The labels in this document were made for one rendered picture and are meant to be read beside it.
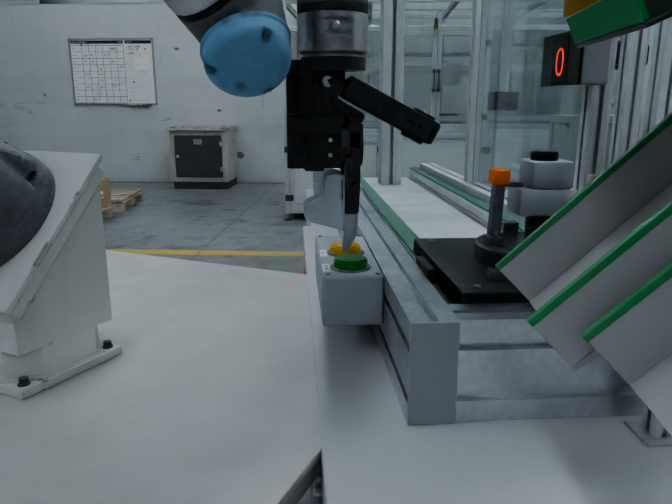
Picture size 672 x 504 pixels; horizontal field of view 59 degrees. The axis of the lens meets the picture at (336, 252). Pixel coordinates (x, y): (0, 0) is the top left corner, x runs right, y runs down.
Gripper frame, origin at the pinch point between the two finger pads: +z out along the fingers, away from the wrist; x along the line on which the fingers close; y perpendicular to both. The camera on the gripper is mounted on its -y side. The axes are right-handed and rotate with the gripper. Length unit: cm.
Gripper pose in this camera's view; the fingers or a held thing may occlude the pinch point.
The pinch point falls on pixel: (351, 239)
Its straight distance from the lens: 69.4
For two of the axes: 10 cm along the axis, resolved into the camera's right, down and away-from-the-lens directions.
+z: 0.0, 9.7, 2.4
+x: 0.7, 2.4, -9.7
